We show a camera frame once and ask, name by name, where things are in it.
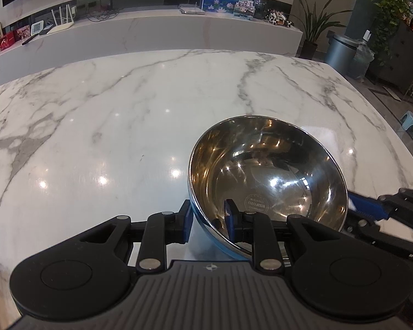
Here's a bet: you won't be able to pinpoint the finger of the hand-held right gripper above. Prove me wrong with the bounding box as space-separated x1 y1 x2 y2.
347 188 413 220
343 212 413 259

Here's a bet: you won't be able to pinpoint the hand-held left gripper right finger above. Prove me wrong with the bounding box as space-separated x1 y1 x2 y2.
225 198 335 272

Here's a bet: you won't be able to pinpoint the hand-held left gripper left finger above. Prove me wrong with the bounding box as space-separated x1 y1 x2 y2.
78 199 195 270

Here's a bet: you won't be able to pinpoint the blue steel bowl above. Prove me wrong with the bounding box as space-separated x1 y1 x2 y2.
188 116 349 260

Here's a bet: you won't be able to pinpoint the blue plastic stool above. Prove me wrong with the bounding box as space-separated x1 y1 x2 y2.
399 110 413 140

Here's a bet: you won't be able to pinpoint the grey drawer cabinet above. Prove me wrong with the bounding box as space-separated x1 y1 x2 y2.
374 20 413 94

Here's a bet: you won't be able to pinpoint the grey trash can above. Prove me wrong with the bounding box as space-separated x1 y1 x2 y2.
325 33 360 76

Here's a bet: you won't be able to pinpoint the potted long-leaf plant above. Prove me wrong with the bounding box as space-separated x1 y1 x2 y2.
290 0 356 60

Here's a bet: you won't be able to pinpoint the green climbing plant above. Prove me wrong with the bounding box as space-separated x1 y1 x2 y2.
368 0 413 67

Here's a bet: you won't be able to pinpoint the cow figurines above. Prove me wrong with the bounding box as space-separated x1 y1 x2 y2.
265 8 295 28

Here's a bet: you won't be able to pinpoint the grey set-top box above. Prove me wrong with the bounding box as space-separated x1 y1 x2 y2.
178 3 206 15

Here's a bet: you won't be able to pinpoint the photo box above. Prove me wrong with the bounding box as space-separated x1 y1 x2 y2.
233 0 256 20

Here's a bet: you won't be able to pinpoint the glass jar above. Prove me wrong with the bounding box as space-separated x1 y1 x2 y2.
254 0 270 20

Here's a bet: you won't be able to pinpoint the black soundbar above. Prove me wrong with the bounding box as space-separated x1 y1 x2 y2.
110 0 166 9

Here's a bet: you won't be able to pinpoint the white router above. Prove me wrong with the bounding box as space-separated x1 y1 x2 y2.
47 4 76 35

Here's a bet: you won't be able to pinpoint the red box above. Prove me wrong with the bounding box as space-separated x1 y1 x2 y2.
0 31 17 52

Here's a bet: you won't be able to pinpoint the black cable bundle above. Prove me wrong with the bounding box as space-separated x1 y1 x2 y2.
85 4 120 22

